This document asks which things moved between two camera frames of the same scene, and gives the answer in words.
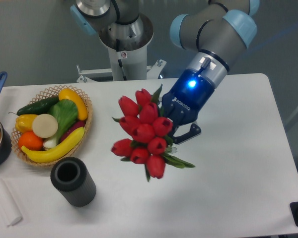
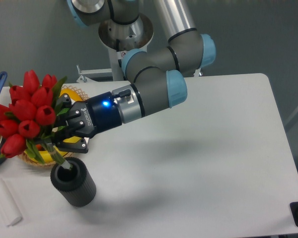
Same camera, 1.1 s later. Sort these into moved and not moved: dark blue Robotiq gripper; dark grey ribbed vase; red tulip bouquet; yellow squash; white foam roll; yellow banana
Moved: red tulip bouquet; dark blue Robotiq gripper
Not moved: yellow squash; dark grey ribbed vase; white foam roll; yellow banana
